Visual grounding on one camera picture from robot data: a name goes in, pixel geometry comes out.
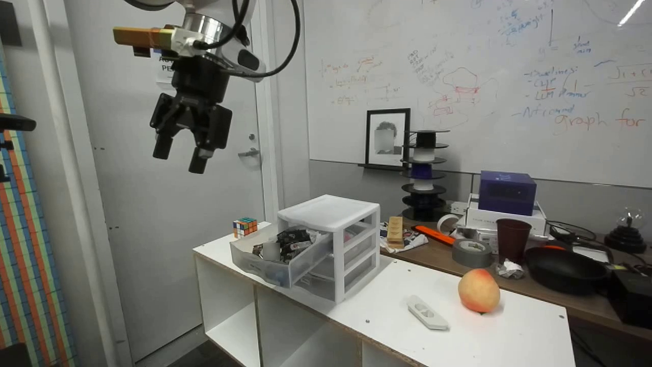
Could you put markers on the brown wooden desk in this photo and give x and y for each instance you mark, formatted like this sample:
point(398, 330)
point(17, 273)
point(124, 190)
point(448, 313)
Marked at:
point(435, 261)

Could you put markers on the white three-drawer plastic cabinet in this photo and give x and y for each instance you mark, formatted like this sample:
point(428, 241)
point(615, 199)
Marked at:
point(334, 212)

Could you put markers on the orange peach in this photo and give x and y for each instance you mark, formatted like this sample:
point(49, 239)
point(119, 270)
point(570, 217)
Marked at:
point(480, 289)

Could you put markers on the white flat box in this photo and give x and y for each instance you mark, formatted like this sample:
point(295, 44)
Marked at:
point(481, 219)

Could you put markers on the purple box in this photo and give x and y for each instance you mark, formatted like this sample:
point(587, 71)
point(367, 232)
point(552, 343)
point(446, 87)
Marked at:
point(507, 192)

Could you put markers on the colourful striped wall panel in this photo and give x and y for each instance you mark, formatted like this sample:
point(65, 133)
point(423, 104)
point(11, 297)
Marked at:
point(28, 271)

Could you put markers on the black box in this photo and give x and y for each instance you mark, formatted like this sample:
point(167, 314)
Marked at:
point(632, 297)

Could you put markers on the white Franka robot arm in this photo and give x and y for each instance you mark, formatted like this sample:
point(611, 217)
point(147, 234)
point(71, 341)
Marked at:
point(204, 30)

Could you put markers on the wooden block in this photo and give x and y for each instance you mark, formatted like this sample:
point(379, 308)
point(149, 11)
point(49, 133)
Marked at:
point(397, 231)

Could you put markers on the whiteboard with writing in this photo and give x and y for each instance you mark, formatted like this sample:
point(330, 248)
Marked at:
point(489, 81)

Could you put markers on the orange tool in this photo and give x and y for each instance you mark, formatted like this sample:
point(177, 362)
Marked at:
point(435, 234)

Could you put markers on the gold wrist camera bar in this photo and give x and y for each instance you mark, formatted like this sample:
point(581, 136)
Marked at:
point(140, 37)

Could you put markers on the black items in drawer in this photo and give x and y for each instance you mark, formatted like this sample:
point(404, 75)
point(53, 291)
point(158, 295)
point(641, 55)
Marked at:
point(292, 241)

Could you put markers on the grey duct tape roll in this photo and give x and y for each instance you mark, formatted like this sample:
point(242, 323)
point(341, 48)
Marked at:
point(471, 256)

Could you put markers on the black framed portrait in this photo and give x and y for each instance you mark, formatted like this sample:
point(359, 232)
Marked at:
point(387, 137)

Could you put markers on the white door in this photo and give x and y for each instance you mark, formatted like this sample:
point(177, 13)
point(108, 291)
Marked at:
point(136, 236)

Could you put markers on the Rubik's cube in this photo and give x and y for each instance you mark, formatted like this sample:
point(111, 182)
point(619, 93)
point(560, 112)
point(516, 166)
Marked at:
point(246, 226)

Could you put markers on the dark red cup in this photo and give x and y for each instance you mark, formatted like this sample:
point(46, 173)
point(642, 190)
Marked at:
point(513, 239)

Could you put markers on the clear plastic drawer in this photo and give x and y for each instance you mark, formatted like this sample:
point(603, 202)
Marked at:
point(286, 270)

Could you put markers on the printed paper sheet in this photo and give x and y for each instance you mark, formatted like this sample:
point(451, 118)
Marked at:
point(410, 243)

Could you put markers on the crumpled foil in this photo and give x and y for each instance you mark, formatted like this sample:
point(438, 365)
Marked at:
point(511, 270)

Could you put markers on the black frying pan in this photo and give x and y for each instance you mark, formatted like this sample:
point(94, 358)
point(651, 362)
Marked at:
point(566, 271)

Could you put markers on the black stacked spool tower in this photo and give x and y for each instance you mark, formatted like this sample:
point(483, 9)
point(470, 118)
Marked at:
point(424, 190)

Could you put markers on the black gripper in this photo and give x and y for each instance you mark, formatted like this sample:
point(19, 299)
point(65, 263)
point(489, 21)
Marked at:
point(201, 79)

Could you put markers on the black round stand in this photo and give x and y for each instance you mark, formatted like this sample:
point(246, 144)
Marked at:
point(624, 236)

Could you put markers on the silver metallic item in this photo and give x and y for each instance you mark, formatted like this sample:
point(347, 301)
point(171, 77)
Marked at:
point(267, 254)

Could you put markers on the white cube shelf unit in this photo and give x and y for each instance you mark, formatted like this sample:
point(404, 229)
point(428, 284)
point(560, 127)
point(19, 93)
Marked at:
point(408, 326)

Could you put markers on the white remote control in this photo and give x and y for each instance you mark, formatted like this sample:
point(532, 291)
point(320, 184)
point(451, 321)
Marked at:
point(428, 314)

